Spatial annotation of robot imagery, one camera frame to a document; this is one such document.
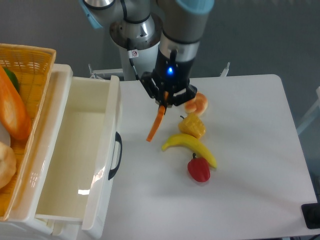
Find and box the orange woven plastic basket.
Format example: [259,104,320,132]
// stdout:
[0,43,56,222]

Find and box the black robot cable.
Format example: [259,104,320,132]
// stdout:
[127,37,141,81]

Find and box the black drawer handle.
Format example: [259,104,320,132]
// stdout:
[108,131,123,181]

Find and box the yellow toy bell pepper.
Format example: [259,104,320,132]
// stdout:
[178,112,207,139]

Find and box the orange toy baguette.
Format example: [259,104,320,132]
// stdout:
[0,66,32,140]

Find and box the white plastic drawer cabinet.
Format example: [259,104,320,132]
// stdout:
[0,64,75,240]

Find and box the yellow toy banana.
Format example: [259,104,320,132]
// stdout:
[161,133,218,169]

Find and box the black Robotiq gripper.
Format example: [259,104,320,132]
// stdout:
[140,50,198,107]

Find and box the beige toy bread roll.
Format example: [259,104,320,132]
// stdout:
[0,142,17,188]

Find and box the open upper white drawer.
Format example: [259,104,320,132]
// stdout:
[35,75,122,240]

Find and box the toy knotted bread roll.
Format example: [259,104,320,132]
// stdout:
[184,92,209,117]

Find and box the black device at table edge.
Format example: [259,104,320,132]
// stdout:
[301,202,320,229]

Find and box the green toy vegetable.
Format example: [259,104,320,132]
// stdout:
[3,67,20,93]

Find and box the red toy bell pepper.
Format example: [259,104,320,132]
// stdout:
[187,152,211,183]

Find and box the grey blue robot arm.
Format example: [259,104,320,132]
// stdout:
[79,0,215,108]

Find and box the orange toy bread slice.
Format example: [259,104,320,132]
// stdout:
[146,91,169,142]

